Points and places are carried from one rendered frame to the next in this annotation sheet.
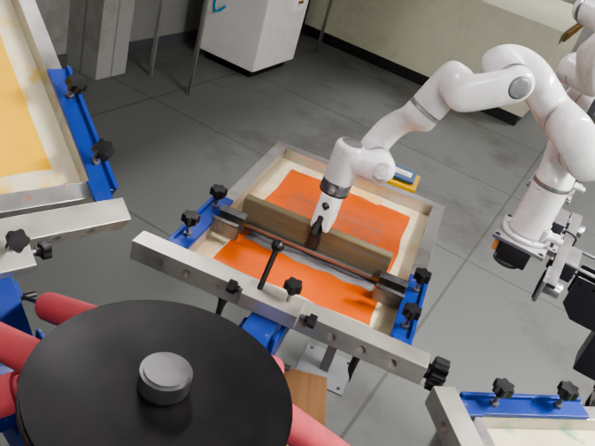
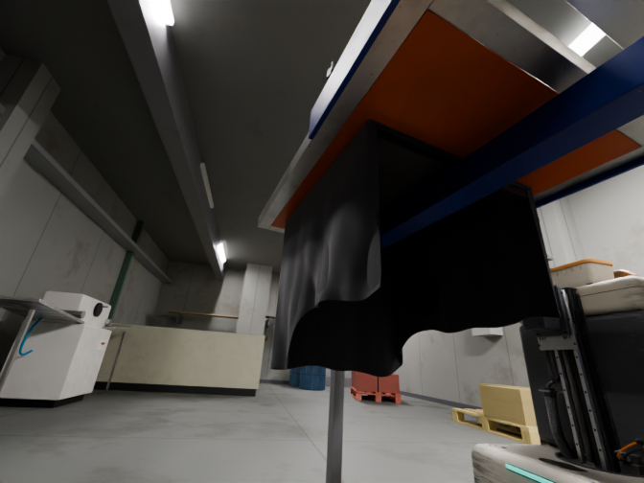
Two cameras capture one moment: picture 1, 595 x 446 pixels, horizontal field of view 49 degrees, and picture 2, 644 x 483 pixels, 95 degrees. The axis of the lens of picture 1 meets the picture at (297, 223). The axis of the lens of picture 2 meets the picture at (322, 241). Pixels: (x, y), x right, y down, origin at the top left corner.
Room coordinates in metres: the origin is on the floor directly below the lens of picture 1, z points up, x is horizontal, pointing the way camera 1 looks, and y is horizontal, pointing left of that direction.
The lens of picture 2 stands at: (1.14, 0.44, 0.54)
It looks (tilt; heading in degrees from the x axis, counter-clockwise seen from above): 23 degrees up; 327
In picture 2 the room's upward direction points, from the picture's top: 4 degrees clockwise
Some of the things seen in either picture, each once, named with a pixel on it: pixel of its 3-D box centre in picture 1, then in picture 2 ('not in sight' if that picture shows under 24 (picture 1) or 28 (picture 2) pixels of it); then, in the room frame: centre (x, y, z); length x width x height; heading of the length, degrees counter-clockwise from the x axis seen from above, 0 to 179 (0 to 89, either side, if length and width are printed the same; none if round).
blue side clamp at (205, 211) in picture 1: (199, 228); (360, 66); (1.38, 0.23, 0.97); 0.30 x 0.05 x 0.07; 171
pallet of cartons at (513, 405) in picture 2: not in sight; (514, 408); (3.01, -3.39, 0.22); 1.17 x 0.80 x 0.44; 159
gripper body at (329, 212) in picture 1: (328, 204); not in sight; (1.45, -0.06, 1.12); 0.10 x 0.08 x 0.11; 170
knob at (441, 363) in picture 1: (430, 372); not in sight; (1.07, -0.36, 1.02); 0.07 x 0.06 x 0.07; 171
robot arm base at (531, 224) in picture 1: (543, 212); not in sight; (1.58, -0.60, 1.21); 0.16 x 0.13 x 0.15; 69
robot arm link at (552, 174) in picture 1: (567, 158); not in sight; (1.58, -0.59, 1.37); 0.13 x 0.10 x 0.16; 14
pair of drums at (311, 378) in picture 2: not in sight; (308, 366); (7.82, -3.65, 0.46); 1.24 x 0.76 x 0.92; 159
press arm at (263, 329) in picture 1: (257, 334); not in sight; (1.02, 0.01, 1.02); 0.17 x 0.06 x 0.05; 171
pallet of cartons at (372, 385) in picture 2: not in sight; (373, 377); (5.84, -3.97, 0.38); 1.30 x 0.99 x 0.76; 157
